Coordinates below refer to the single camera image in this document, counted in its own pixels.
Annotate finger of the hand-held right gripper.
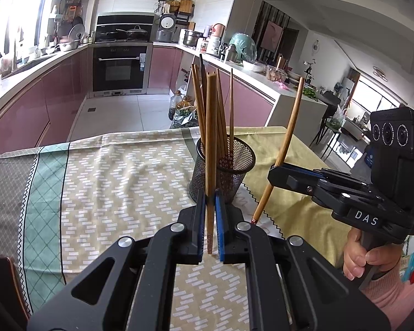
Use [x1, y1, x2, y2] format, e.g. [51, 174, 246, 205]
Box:
[278, 164, 370, 186]
[267, 166, 383, 212]

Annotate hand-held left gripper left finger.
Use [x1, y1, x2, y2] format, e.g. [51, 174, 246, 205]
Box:
[28, 195, 208, 331]

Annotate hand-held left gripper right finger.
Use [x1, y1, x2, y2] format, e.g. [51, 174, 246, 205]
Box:
[215, 194, 394, 331]

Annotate black mesh utensil holder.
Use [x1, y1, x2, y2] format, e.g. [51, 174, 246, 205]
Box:
[188, 135, 256, 205]

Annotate dark grey chopstick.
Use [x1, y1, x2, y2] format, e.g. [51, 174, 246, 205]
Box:
[198, 53, 208, 111]

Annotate person's right forearm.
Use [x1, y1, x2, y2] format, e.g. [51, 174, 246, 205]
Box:
[362, 264, 414, 329]

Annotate person's right hand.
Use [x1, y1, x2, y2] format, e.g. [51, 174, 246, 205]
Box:
[343, 228, 407, 281]

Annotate yellow tablecloth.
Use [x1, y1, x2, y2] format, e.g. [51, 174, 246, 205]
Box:
[235, 126, 366, 269]

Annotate white plastic bag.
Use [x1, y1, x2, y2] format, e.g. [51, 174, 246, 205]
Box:
[330, 108, 348, 129]

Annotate dark dining chair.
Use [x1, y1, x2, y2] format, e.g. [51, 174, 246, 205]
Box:
[310, 91, 342, 147]

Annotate beige patterned tablecloth green stripe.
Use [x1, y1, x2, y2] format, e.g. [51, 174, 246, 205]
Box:
[0, 126, 287, 331]

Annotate bag of green vegetables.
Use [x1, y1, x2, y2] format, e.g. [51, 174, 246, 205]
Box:
[172, 108, 200, 129]

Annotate dark oil bottle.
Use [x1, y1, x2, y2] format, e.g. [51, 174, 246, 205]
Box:
[168, 90, 182, 119]

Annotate green bagged appliance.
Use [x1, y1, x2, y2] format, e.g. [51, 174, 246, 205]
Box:
[228, 33, 258, 63]

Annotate steel stock pot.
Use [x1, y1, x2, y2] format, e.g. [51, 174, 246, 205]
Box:
[183, 29, 204, 47]

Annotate black built-in oven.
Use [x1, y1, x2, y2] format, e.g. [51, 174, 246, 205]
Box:
[92, 45, 150, 94]

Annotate pink kitchen base cabinets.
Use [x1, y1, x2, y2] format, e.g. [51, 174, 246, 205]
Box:
[0, 46, 276, 176]

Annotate white rice cooker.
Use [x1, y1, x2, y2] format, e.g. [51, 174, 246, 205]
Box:
[155, 14, 177, 42]

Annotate brown wooden chair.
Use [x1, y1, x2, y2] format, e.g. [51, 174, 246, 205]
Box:
[0, 256, 30, 323]

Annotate black pot with lid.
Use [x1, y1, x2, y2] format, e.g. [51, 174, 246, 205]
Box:
[126, 25, 149, 41]

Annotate black wok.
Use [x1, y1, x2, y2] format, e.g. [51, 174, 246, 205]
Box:
[100, 30, 128, 41]

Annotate black integrated stove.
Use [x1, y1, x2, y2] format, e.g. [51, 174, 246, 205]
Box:
[96, 13, 155, 45]

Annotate metal mixing bowl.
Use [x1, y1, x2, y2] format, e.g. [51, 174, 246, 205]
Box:
[57, 39, 81, 52]

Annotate metal pan lid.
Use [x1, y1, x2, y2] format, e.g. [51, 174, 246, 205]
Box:
[68, 22, 86, 40]

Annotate kitchen window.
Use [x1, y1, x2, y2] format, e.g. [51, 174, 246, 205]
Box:
[0, 0, 54, 61]

